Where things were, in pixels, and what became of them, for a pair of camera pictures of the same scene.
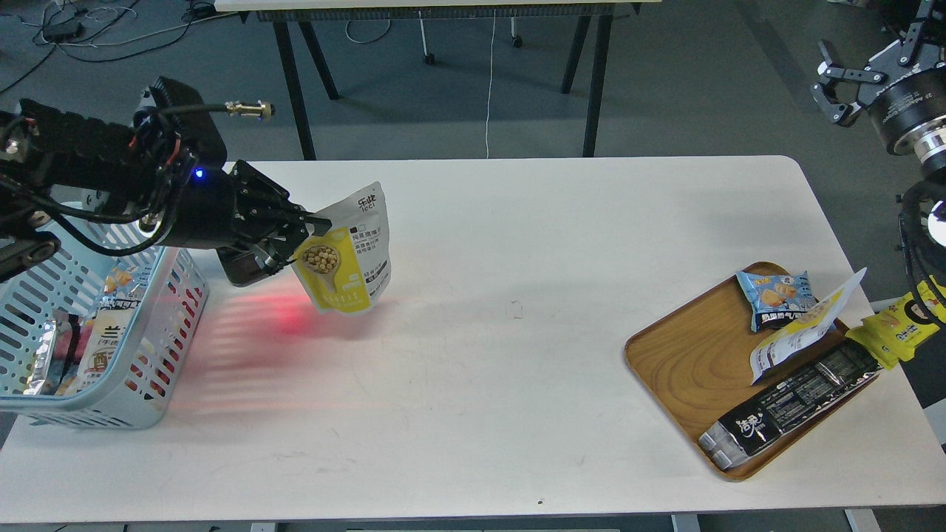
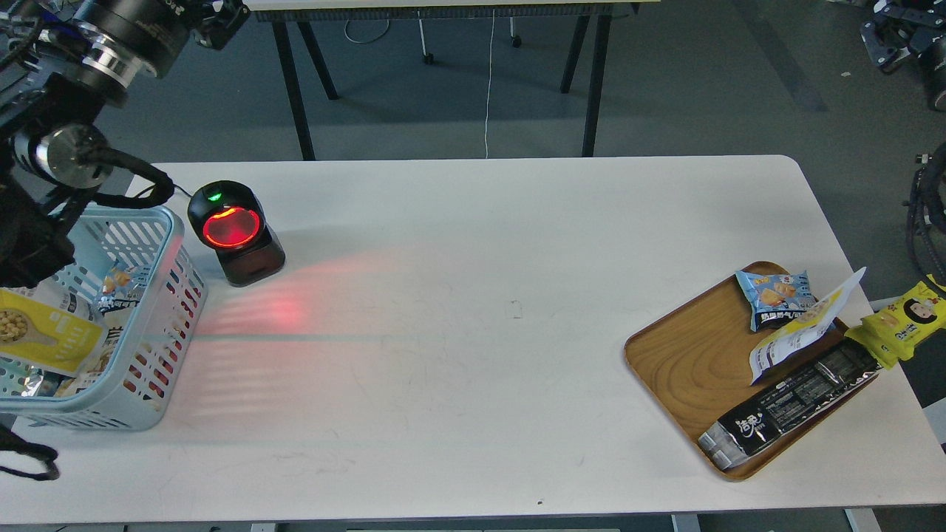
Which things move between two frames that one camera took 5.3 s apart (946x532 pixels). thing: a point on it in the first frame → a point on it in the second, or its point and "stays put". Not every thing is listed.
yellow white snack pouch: [349, 267] → [43, 333]
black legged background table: [279, 12] stays put
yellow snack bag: [891, 335] stays put
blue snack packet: [777, 299] stays put
